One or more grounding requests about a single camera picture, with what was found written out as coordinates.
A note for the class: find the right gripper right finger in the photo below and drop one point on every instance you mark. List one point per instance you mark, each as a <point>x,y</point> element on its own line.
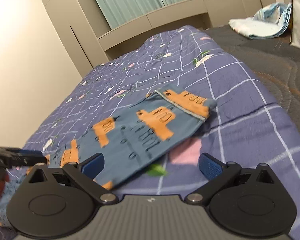
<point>247,202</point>

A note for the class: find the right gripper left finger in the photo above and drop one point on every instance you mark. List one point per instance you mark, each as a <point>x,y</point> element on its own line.
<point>56,203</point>

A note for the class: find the blue orange patterned pants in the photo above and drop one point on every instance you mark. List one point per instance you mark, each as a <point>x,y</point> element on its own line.
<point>119,146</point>

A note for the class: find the purple plaid floral quilt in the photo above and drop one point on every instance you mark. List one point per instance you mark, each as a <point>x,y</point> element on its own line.
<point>247,126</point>

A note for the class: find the dark grey quilted mattress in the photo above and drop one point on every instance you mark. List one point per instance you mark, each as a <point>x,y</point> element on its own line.
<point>274,61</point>

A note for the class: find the light blue white blanket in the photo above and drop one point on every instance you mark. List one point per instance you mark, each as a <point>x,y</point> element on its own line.
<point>269,22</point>

